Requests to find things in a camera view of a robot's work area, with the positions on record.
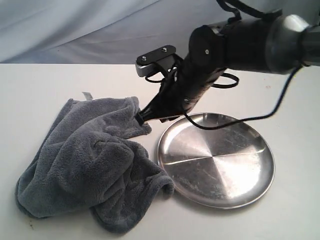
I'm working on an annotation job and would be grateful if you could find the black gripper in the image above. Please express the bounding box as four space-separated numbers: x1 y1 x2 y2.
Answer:
136 58 223 126

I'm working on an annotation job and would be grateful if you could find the grey fluffy towel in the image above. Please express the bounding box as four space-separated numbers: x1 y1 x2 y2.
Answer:
15 96 174 234

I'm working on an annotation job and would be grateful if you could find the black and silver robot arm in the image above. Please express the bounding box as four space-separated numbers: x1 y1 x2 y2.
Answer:
135 11 320 124

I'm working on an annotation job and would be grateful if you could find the round stainless steel plate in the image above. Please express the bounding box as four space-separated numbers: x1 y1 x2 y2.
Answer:
157 112 275 209

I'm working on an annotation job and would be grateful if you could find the white backdrop sheet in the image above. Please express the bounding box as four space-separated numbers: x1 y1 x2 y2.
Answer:
0 0 320 64

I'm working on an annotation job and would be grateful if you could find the black camera cable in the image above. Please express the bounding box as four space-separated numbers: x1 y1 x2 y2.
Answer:
144 0 305 131

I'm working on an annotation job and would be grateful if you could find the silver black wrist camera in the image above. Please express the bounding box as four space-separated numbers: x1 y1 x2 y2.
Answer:
135 45 176 78

